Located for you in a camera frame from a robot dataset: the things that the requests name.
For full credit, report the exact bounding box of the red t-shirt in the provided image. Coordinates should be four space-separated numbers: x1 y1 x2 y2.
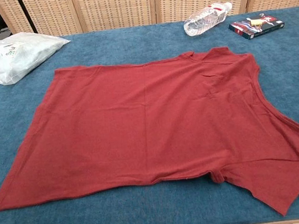
0 39 299 224

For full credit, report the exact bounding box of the blue table cloth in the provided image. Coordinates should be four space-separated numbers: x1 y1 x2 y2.
0 6 299 224

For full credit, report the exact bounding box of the clear plastic water bottle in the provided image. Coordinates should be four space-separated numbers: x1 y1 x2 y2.
181 0 236 37

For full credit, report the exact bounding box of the rattan folding screen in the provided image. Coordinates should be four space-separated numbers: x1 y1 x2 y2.
0 0 299 42

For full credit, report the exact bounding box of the labelled translucent plastic bag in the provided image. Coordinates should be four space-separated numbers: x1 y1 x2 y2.
0 27 75 86

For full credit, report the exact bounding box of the dark red snack packet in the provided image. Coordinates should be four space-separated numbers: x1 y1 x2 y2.
227 11 286 43

